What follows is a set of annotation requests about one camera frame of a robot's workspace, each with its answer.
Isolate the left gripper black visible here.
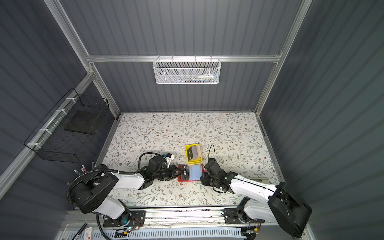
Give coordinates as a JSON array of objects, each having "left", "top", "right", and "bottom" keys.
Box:
[{"left": 153, "top": 164, "right": 185, "bottom": 181}]

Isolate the red leather card holder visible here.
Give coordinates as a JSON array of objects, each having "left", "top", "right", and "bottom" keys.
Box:
[{"left": 178, "top": 164, "right": 205, "bottom": 182}]

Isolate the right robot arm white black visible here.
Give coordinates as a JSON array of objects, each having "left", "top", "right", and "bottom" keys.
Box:
[{"left": 201, "top": 158, "right": 313, "bottom": 238}]

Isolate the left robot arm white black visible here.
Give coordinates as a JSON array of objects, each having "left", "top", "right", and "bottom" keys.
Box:
[{"left": 66, "top": 152, "right": 186, "bottom": 226}]

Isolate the stack of credit cards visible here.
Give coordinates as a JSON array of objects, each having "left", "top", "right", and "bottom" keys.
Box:
[{"left": 190, "top": 145, "right": 202, "bottom": 161}]

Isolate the yellow plastic card tray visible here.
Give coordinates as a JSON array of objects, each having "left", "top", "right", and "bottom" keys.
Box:
[{"left": 185, "top": 144, "right": 203, "bottom": 165}]

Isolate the white pencil cup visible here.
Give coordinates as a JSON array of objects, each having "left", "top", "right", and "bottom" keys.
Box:
[{"left": 74, "top": 162, "right": 96, "bottom": 176}]

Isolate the white tube in basket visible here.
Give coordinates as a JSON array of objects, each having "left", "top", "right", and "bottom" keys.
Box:
[{"left": 198, "top": 74, "right": 219, "bottom": 81}]

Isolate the small white red box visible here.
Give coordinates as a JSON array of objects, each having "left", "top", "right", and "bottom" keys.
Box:
[{"left": 84, "top": 227, "right": 93, "bottom": 240}]

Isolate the black pen on ledge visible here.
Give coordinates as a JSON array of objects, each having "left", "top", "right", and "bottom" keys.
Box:
[{"left": 71, "top": 224, "right": 87, "bottom": 240}]

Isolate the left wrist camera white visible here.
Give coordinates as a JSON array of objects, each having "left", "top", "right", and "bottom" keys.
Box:
[{"left": 164, "top": 153, "right": 175, "bottom": 168}]

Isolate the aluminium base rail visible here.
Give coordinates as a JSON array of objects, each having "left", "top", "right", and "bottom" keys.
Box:
[{"left": 64, "top": 205, "right": 304, "bottom": 230}]

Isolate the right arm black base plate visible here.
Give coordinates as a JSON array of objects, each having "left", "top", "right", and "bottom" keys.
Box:
[{"left": 221, "top": 208, "right": 265, "bottom": 225}]

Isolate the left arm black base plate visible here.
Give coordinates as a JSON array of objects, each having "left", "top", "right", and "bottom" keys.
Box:
[{"left": 103, "top": 210, "right": 147, "bottom": 228}]

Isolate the white slotted cable duct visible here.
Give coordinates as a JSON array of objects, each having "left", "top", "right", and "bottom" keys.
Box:
[{"left": 111, "top": 227, "right": 246, "bottom": 240}]

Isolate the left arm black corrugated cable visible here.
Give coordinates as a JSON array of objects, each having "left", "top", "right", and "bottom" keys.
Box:
[{"left": 65, "top": 152, "right": 164, "bottom": 240}]

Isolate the white wire mesh basket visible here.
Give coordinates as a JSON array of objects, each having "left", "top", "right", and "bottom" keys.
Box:
[{"left": 153, "top": 60, "right": 222, "bottom": 85}]

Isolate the black wire mesh basket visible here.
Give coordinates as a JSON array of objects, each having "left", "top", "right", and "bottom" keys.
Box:
[{"left": 24, "top": 89, "right": 110, "bottom": 165}]

